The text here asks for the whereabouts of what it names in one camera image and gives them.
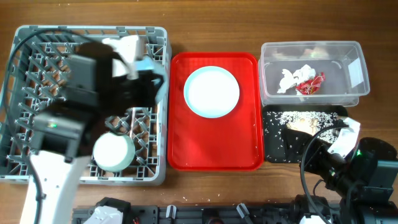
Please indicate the light blue plate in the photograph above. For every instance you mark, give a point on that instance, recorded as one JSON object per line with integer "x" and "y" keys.
{"x": 211, "y": 92}

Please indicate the food scraps and rice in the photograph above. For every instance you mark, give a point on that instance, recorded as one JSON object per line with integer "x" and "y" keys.
{"x": 308, "y": 123}

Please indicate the green bowl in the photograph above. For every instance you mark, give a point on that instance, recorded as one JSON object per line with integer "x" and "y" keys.
{"x": 113, "y": 153}

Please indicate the white plastic fork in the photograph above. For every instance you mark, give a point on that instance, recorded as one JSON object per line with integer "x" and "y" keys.
{"x": 133, "y": 115}

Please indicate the white tissue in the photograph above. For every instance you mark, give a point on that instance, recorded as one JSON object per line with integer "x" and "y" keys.
{"x": 293, "y": 79}

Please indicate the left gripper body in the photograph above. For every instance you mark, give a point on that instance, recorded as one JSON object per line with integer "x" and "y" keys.
{"x": 137, "y": 93}

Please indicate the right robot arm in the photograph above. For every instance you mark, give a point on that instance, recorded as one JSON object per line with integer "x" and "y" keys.
{"x": 361, "y": 171}

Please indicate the red snack wrapper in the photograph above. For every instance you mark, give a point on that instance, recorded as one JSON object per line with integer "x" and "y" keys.
{"x": 311, "y": 86}

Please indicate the clear plastic bin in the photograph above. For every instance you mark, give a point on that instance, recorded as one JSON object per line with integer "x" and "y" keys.
{"x": 342, "y": 63}

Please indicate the black plastic tray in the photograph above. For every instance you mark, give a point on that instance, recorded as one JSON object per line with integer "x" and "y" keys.
{"x": 273, "y": 146}

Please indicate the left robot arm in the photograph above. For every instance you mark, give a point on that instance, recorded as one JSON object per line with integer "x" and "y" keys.
{"x": 64, "y": 139}

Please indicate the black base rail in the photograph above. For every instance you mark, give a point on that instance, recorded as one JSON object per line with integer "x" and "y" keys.
{"x": 265, "y": 214}

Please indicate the red plastic tray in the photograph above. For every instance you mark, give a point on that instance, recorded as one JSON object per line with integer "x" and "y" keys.
{"x": 233, "y": 142}

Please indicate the grey dishwasher rack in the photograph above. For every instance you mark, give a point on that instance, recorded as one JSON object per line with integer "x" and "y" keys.
{"x": 40, "y": 67}

